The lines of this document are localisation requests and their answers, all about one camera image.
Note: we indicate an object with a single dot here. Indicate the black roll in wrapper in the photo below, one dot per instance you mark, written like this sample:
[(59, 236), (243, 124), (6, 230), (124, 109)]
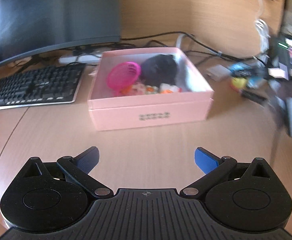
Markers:
[(253, 97)]

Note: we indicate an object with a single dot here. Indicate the pink cartoon toy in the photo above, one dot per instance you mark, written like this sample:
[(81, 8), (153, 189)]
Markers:
[(141, 89)]

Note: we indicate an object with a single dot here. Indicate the black plush toy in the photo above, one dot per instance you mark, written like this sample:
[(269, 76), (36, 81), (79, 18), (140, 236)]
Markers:
[(159, 69)]

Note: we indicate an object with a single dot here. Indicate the black keyboard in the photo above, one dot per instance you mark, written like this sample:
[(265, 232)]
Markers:
[(47, 86)]

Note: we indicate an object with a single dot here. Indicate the white power strip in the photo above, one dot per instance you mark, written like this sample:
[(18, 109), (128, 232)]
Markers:
[(83, 58)]

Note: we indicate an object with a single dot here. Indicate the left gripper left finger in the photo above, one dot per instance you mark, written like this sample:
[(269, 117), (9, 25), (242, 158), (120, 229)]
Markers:
[(76, 170)]

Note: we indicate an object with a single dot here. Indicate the yellow pudding toy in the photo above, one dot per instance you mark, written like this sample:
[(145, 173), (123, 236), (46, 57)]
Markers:
[(238, 83)]

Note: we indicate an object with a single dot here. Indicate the pink cardboard box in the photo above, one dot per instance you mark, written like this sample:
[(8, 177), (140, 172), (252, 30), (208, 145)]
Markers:
[(110, 112)]

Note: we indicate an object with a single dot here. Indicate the left black monitor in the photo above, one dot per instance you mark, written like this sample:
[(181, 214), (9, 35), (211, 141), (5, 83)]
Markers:
[(31, 27)]

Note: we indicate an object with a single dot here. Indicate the white adapter box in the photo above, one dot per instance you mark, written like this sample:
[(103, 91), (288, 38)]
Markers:
[(218, 73)]

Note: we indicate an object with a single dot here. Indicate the pink plastic strainer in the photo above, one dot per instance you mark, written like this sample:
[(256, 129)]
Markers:
[(123, 75)]

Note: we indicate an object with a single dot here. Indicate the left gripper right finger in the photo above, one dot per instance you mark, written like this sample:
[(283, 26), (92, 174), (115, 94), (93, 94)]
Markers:
[(216, 171)]

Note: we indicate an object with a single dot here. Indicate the blue white tissue pack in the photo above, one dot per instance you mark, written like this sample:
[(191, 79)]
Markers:
[(253, 72)]

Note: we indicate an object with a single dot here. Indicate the orange toy croissant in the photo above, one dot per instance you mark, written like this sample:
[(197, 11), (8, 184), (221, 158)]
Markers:
[(128, 91)]

